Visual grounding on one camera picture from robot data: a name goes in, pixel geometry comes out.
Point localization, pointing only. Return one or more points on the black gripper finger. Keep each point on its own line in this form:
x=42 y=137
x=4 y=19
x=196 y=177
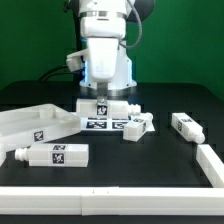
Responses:
x=102 y=100

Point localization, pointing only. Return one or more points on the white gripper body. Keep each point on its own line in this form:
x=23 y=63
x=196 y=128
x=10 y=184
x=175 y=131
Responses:
x=102 y=56

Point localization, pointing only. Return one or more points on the white desk tabletop panel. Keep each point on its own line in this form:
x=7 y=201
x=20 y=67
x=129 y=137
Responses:
x=36 y=124

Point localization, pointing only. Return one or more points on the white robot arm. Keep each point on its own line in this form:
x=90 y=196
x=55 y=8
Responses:
x=102 y=24

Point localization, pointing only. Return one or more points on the white marker tag sheet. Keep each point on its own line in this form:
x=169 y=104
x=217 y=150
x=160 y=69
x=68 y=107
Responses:
x=109 y=124

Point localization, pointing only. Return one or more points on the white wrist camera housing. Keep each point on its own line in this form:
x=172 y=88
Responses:
x=74 y=60

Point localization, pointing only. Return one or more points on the white front barrier rail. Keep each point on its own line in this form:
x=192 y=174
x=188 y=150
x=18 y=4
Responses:
x=111 y=201

